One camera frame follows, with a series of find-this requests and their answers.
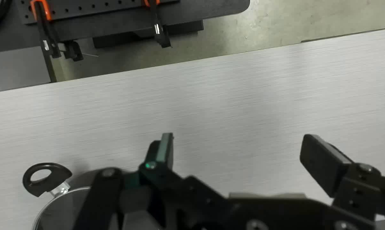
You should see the black perforated mounting board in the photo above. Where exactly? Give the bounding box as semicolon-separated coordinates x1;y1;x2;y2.
0;0;250;54

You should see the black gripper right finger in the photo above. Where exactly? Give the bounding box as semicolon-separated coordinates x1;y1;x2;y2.
299;132;382;214

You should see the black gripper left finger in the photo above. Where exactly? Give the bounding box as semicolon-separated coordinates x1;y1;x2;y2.
138;131;177;185

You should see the orange handled black bar clamp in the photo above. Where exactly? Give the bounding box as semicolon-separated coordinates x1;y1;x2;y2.
140;0;172;48
28;0;85;82

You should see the black cooking pot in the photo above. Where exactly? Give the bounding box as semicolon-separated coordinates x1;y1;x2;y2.
21;162;90;230

